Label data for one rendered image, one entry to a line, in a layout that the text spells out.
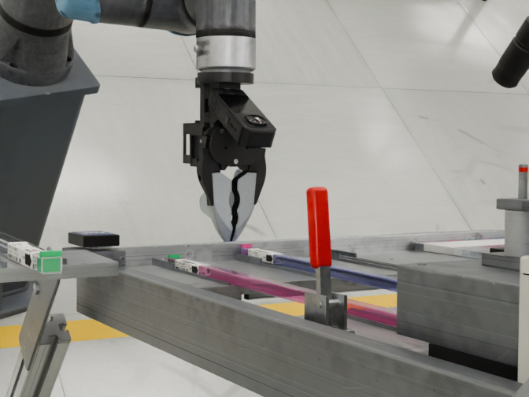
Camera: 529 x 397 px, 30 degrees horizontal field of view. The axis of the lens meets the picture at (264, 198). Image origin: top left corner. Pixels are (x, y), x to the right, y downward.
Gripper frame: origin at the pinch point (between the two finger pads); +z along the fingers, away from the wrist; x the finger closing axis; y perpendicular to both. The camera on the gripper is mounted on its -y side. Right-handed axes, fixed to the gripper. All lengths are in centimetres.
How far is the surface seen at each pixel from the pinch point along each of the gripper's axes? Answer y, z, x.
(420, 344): -55, 3, 14
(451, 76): 138, -33, -151
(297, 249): -3.5, 1.9, -7.4
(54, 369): 3.1, 15.5, 21.8
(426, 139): 117, -13, -124
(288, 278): -20.6, 2.8, 4.1
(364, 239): -3.4, 1.1, -17.6
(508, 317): -67, -2, 17
